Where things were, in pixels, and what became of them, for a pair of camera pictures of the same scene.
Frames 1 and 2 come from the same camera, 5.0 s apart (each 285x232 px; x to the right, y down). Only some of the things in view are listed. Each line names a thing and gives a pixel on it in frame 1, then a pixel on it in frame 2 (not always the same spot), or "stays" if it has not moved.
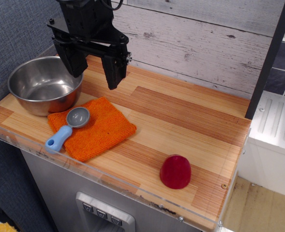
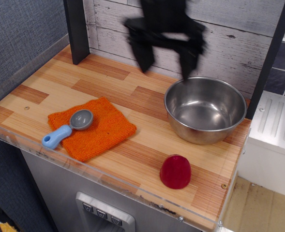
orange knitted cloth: x=107 y=126 stays
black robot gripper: x=89 y=25 to x=166 y=22
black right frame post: x=271 y=57 stays
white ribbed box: x=270 y=158 stays
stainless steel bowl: x=45 y=86 to x=204 y=110
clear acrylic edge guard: x=158 y=203 stays
